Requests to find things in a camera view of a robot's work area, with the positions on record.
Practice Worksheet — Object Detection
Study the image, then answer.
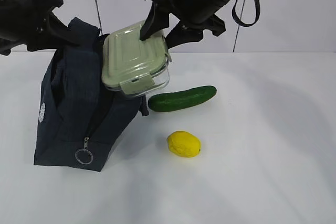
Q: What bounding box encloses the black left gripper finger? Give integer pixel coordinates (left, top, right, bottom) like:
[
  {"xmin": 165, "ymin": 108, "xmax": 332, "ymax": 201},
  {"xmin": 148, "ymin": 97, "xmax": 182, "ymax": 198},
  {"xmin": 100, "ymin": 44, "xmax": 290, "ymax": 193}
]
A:
[{"xmin": 48, "ymin": 12, "xmax": 81, "ymax": 46}]

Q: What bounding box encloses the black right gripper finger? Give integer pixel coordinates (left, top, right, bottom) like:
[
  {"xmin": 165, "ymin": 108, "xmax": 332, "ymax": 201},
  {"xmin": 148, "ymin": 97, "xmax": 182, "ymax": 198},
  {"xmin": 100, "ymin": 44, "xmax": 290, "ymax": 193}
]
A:
[
  {"xmin": 165, "ymin": 23, "xmax": 203, "ymax": 49},
  {"xmin": 140, "ymin": 2, "xmax": 170, "ymax": 41}
]

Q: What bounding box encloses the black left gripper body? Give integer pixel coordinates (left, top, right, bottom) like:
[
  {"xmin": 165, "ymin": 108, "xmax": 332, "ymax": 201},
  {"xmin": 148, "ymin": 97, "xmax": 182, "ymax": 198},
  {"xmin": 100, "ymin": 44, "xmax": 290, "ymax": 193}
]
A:
[{"xmin": 1, "ymin": 0, "xmax": 64, "ymax": 56}]

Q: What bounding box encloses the green lidded glass food container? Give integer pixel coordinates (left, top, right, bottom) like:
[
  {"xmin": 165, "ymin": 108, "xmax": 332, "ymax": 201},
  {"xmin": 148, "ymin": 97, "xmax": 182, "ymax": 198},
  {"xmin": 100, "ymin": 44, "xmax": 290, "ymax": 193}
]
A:
[{"xmin": 101, "ymin": 20, "xmax": 172, "ymax": 97}]

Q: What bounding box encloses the green cucumber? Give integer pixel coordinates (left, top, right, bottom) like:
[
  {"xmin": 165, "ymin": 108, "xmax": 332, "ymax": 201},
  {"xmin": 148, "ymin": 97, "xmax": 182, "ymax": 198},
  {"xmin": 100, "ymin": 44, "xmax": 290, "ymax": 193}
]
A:
[{"xmin": 148, "ymin": 86, "xmax": 217, "ymax": 112}]

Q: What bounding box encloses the navy blue lunch bag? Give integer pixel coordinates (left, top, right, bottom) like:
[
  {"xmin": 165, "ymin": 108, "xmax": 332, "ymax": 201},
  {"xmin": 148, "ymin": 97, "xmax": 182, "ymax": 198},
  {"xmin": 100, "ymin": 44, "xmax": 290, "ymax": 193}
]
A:
[{"xmin": 34, "ymin": 18, "xmax": 149, "ymax": 172}]

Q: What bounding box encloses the yellow lemon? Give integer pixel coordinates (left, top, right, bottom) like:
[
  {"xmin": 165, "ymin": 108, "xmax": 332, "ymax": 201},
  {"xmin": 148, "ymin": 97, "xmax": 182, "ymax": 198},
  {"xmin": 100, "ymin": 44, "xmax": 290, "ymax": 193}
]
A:
[{"xmin": 167, "ymin": 131, "xmax": 201, "ymax": 158}]

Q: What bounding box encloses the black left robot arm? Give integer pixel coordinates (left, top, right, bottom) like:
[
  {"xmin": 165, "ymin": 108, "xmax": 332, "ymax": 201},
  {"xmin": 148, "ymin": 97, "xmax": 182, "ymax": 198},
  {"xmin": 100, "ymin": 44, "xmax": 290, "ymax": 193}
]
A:
[{"xmin": 1, "ymin": 0, "xmax": 80, "ymax": 56}]

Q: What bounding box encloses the thin vertical wall cord right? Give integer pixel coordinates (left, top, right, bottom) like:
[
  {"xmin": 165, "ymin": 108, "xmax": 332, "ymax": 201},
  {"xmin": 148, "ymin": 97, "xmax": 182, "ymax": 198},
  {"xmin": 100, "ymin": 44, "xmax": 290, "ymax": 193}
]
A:
[{"xmin": 232, "ymin": 0, "xmax": 248, "ymax": 53}]

